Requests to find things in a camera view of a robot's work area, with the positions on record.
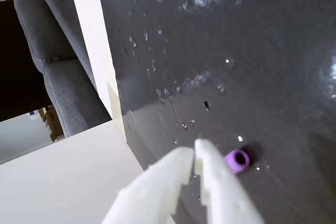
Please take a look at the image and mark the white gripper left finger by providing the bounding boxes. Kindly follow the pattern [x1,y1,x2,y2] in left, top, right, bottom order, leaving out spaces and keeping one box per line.
[101,146,194,224]

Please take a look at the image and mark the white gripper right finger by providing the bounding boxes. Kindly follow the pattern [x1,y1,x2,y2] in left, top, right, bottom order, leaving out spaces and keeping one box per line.
[194,138,266,224]

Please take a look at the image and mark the purple pen grip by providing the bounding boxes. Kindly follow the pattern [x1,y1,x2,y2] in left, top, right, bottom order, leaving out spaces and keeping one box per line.
[224,148,251,175]

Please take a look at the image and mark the black table mat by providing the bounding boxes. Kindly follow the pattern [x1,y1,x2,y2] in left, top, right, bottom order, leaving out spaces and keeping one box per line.
[94,0,336,224]

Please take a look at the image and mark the brown cardboard box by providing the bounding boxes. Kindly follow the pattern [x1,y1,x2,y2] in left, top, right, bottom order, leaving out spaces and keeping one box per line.
[38,105,65,142]

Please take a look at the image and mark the grey fabric sofa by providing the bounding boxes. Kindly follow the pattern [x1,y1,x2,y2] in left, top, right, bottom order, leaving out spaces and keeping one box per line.
[13,0,112,138]

